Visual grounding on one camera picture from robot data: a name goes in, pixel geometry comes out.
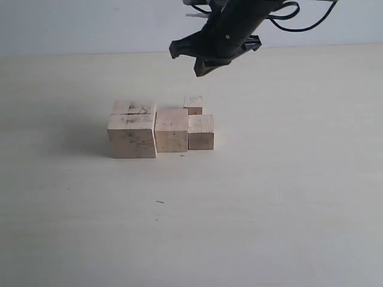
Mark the medium-small wooden cube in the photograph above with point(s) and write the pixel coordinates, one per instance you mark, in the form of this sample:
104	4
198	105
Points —
201	133

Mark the second-largest wooden cube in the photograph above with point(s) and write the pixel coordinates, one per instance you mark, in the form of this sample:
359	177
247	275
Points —
171	130

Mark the largest wooden cube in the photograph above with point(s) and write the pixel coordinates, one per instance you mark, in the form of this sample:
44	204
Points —
131	129

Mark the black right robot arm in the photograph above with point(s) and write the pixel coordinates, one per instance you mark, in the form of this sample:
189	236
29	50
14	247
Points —
226	35

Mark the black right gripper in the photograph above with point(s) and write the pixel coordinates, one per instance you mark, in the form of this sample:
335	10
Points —
227	34

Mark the smallest wooden cube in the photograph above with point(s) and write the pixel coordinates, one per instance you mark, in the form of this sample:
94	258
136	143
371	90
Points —
194	105

